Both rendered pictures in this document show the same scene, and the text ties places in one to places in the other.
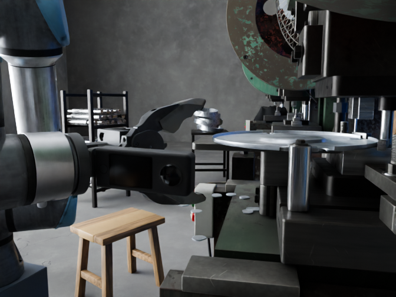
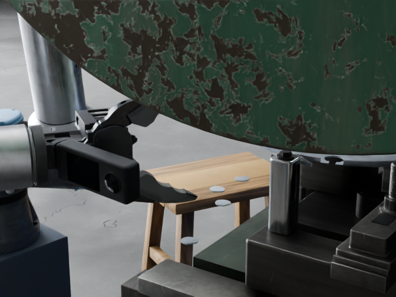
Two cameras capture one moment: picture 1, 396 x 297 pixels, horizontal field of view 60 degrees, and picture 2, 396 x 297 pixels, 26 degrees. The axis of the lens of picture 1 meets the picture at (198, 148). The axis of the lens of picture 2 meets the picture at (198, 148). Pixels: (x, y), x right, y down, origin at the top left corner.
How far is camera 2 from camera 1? 64 cm
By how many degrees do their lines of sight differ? 25
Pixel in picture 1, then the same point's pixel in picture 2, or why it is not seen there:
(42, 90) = not seen: hidden behind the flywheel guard
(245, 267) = (206, 281)
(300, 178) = (278, 197)
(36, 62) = not seen: outside the picture
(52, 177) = (12, 172)
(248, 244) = (236, 258)
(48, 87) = not seen: hidden behind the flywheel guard
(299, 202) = (276, 223)
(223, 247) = (204, 256)
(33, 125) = (42, 61)
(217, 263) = (182, 272)
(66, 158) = (25, 156)
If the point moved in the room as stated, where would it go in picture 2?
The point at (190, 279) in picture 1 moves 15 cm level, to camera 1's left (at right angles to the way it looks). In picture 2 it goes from (144, 281) to (36, 258)
